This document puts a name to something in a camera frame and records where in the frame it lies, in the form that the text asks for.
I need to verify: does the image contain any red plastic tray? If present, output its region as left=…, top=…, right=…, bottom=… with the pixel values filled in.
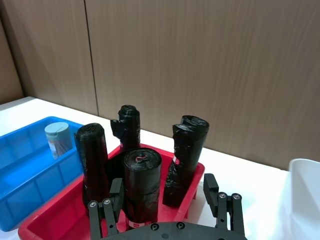
left=17, top=143, right=206, bottom=240

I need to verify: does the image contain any white plastic container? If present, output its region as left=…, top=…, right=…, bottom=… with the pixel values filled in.
left=288, top=158, right=320, bottom=240

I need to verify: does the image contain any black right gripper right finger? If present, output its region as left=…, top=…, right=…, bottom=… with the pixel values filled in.
left=203, top=173, right=245, bottom=237

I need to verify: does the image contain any blue plastic bin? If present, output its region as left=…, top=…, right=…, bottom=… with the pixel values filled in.
left=0, top=116, right=86, bottom=232

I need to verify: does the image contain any black trash bag roll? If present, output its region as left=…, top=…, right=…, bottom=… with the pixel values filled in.
left=110, top=104, right=142, bottom=152
left=162, top=115, right=211, bottom=208
left=74, top=122, right=110, bottom=216
left=122, top=147, right=163, bottom=230

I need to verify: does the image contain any clear jar with grey-green lid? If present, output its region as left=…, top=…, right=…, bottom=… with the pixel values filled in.
left=44, top=121, right=73, bottom=160

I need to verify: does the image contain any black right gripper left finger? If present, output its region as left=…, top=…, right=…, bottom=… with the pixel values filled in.
left=87, top=177, right=125, bottom=240

